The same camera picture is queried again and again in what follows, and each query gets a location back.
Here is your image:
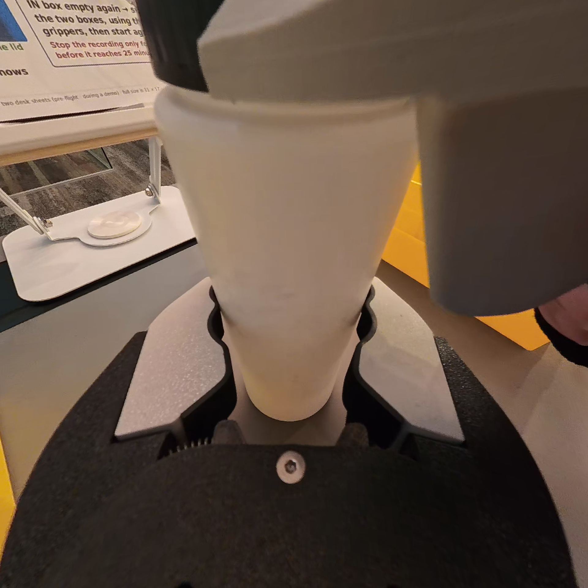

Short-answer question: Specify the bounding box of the person's right hand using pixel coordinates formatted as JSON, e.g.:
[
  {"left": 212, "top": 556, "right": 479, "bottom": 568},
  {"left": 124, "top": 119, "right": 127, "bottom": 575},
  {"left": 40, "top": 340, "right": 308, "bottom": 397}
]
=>
[{"left": 547, "top": 285, "right": 588, "bottom": 346}]

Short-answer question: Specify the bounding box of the yellow plastic bin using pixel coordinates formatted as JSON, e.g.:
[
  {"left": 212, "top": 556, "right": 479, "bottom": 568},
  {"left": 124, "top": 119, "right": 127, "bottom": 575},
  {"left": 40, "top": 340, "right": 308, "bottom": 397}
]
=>
[
  {"left": 0, "top": 434, "right": 18, "bottom": 540},
  {"left": 381, "top": 163, "right": 552, "bottom": 352}
]

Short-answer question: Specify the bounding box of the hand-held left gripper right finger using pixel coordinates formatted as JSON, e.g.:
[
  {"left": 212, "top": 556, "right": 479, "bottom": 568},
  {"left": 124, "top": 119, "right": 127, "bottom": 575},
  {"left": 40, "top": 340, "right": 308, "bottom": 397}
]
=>
[{"left": 345, "top": 277, "right": 466, "bottom": 445}]

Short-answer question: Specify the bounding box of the printed instruction sheet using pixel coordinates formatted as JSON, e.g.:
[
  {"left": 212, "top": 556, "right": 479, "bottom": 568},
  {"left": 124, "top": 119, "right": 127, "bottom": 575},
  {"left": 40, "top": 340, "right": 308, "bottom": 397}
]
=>
[{"left": 0, "top": 0, "right": 159, "bottom": 124}]

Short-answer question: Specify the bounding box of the white plastic bottle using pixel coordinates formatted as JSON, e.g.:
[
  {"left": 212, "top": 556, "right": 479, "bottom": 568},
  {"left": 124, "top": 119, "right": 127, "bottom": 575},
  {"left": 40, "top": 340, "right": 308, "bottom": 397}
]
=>
[{"left": 154, "top": 85, "right": 419, "bottom": 422}]

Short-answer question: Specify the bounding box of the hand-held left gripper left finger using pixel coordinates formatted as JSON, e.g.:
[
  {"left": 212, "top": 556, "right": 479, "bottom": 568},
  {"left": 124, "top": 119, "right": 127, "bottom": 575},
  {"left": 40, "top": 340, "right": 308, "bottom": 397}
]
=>
[{"left": 114, "top": 278, "right": 237, "bottom": 439}]

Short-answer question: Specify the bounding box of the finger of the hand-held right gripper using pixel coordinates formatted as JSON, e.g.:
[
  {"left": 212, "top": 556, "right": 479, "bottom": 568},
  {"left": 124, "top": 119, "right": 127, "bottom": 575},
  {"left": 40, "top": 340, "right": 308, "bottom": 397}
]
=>
[{"left": 198, "top": 0, "right": 588, "bottom": 104}]

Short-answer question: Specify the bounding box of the black bottle lid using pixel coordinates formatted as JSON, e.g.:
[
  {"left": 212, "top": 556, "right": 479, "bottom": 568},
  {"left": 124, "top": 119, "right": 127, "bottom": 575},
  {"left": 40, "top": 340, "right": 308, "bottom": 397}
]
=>
[{"left": 135, "top": 0, "right": 209, "bottom": 92}]

